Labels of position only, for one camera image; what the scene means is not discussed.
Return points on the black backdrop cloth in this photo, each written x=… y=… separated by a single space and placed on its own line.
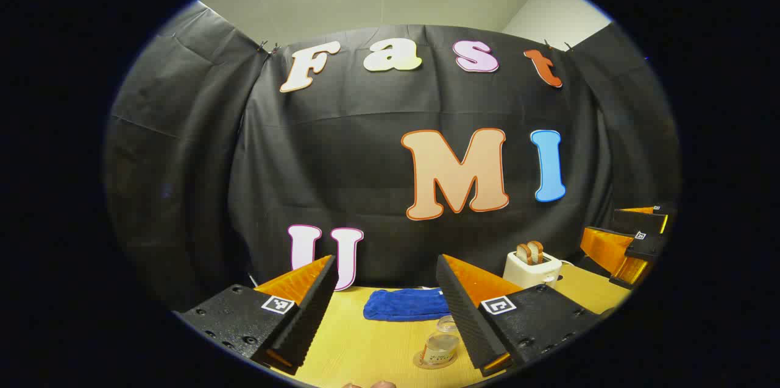
x=341 y=150

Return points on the toast bread slice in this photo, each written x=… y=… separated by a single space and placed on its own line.
x=537 y=250
x=523 y=253

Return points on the clear plastic water bottle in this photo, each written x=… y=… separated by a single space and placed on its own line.
x=440 y=348

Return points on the white toaster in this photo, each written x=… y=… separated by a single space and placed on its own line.
x=527 y=272

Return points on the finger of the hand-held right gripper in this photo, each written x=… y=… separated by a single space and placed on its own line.
x=640 y=220
x=615 y=251

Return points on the blue towel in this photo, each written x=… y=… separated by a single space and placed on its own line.
x=402 y=304

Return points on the round cork coaster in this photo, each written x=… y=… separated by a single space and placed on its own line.
x=420 y=360

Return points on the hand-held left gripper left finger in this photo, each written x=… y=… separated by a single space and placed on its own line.
x=308 y=315

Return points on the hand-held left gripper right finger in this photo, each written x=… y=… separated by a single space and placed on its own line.
x=463 y=315

